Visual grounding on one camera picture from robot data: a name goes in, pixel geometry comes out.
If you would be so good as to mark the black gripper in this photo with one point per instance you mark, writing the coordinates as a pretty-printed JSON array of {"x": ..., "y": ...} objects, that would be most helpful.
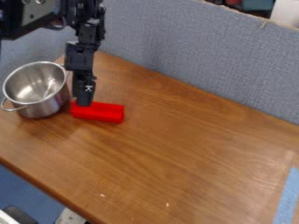
[{"x": 79, "y": 60}]

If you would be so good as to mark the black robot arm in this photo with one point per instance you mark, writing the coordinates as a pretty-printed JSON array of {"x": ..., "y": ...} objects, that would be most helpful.
[{"x": 23, "y": 16}]

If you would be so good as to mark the grey fabric partition panel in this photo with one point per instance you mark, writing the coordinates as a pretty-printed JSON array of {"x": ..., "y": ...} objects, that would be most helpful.
[{"x": 235, "y": 55}]

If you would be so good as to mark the blue tape strip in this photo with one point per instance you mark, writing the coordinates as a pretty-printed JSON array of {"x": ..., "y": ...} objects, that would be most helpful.
[{"x": 284, "y": 213}]

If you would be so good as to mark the shiny metal pot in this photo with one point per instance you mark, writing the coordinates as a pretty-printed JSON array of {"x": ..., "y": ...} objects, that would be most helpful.
[{"x": 36, "y": 90}]

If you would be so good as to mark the red rectangular block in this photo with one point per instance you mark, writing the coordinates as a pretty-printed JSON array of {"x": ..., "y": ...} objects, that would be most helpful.
[{"x": 99, "y": 111}]

